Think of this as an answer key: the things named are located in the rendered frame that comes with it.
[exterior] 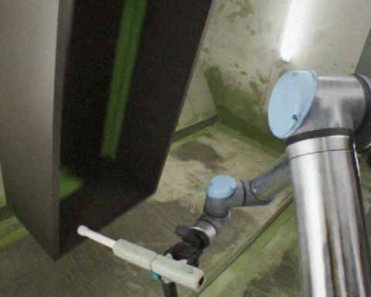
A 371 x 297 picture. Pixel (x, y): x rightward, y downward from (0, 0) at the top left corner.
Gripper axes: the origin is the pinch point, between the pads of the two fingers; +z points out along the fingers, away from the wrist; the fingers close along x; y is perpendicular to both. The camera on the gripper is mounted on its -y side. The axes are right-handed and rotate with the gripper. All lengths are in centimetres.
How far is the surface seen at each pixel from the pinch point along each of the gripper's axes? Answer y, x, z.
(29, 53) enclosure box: -64, 24, 7
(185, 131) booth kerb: 37, 100, -173
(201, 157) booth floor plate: 51, 76, -156
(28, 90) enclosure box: -55, 29, 7
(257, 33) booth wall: -42, 46, -218
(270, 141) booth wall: 54, 33, -210
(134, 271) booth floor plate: 55, 50, -32
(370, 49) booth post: -31, -41, -202
